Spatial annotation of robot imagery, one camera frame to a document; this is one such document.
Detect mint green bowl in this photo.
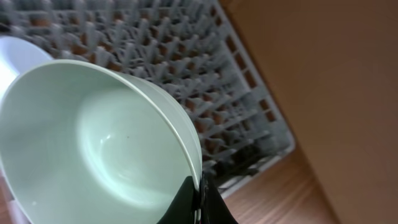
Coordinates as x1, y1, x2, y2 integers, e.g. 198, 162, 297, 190
1, 60, 202, 224

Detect grey dishwasher rack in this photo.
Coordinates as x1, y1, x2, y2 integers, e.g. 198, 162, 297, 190
1, 0, 295, 197

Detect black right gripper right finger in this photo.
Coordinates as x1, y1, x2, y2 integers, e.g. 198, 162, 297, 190
199, 172, 238, 224

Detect light blue bowl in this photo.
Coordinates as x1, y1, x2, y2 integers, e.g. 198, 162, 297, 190
1, 36, 53, 98

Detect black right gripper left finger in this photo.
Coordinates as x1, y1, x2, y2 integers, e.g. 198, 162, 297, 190
157, 176, 199, 224

